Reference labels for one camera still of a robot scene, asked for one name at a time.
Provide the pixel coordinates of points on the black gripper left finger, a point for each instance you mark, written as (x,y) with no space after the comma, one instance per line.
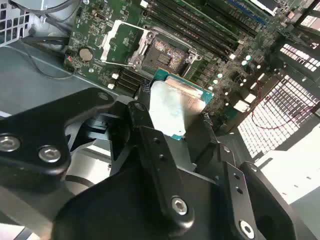
(37,130)

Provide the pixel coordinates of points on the metal socket cover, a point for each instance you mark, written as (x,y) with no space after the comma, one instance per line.
(110,37)

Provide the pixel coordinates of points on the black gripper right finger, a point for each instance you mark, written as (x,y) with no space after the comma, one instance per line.
(231,185)

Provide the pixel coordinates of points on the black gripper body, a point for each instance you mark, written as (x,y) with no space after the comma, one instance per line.
(120,212)

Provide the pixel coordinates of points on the silver green CPU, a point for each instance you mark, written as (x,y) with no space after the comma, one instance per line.
(172,105)

